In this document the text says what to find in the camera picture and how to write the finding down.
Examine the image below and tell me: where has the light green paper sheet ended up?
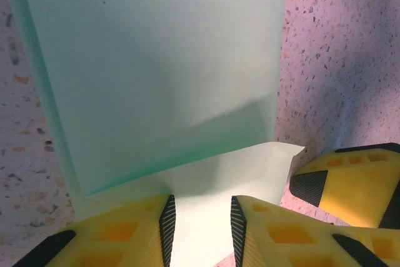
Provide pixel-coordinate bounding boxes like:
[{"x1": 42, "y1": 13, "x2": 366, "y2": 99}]
[{"x1": 0, "y1": 0, "x2": 306, "y2": 267}]

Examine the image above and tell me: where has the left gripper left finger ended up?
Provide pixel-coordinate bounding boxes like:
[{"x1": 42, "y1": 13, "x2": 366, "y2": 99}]
[{"x1": 12, "y1": 194, "x2": 177, "y2": 267}]

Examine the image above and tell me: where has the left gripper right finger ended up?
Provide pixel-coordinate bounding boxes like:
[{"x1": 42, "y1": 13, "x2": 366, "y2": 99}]
[{"x1": 230, "y1": 194, "x2": 400, "y2": 267}]

